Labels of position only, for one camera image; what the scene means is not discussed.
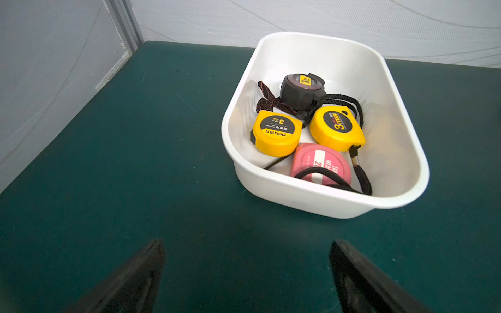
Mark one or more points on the white plastic storage box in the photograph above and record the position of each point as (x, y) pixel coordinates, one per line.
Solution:
(392, 157)

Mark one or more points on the yellow deli tape measure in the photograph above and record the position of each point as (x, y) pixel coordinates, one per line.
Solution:
(276, 134)

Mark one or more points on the pink tape measure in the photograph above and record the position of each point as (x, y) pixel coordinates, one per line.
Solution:
(312, 162)

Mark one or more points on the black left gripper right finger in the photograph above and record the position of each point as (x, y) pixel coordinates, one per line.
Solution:
(363, 287)

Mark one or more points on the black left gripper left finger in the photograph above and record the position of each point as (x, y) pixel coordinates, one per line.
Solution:
(132, 287)

